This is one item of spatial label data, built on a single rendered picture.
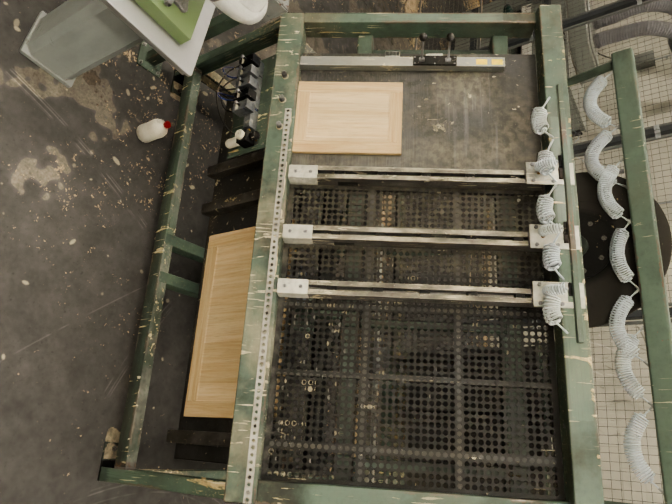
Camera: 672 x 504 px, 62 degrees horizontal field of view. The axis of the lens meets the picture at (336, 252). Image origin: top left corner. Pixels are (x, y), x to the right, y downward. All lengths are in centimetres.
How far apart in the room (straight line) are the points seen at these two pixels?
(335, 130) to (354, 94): 21
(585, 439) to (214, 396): 154
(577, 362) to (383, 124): 128
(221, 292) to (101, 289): 55
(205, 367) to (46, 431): 69
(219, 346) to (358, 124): 121
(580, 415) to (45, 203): 233
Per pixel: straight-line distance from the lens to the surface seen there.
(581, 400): 224
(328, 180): 243
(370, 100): 266
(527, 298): 229
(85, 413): 279
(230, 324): 268
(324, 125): 260
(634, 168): 299
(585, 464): 223
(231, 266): 277
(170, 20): 237
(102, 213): 290
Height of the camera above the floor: 236
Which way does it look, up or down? 33 degrees down
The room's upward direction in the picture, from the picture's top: 81 degrees clockwise
